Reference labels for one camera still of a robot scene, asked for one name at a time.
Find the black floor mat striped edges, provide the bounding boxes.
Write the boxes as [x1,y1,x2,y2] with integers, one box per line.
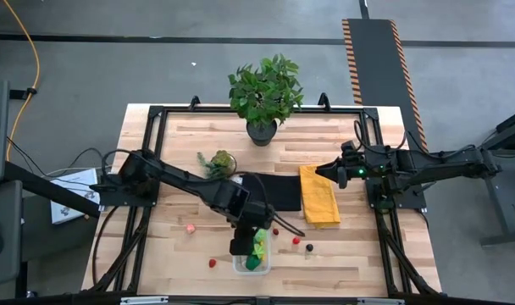
[341,18,431,162]

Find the black diagonal beam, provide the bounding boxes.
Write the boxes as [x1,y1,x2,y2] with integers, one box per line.
[3,160,104,219]

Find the wide grey desk panel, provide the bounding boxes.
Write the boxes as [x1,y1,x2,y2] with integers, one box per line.
[0,180,25,289]

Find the succulent plant in bowl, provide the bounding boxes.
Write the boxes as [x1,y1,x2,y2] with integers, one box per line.
[197,149,238,182]

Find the white booklet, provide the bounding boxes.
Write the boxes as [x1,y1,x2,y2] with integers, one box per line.
[49,168,102,225]

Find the light green toy lettuce leaf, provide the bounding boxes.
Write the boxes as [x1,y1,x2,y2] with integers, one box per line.
[252,228,269,260]

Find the leafy plant in black pot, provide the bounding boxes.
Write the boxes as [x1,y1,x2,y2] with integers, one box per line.
[227,53,305,147]

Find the clear plastic tupperware container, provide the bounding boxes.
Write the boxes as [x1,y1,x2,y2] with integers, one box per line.
[232,228,272,276]

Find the dark metal stand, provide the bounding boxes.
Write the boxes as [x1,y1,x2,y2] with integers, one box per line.
[453,104,515,247]

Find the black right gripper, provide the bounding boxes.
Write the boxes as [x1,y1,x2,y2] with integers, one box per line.
[315,141,371,191]

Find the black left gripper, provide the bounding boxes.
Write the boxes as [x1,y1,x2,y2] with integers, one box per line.
[230,202,276,257]

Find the green toy bell pepper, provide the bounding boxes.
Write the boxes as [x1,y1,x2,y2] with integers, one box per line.
[245,253,263,271]

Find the yellow cable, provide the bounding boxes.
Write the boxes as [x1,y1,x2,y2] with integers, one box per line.
[2,0,42,163]

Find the black cloth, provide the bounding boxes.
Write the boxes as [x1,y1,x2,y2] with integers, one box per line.
[239,172,303,213]

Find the black cable clamp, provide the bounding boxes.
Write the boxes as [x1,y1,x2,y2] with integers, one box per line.
[9,86,38,102]

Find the yellow cloth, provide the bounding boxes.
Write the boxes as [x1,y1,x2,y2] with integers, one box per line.
[298,164,342,225]

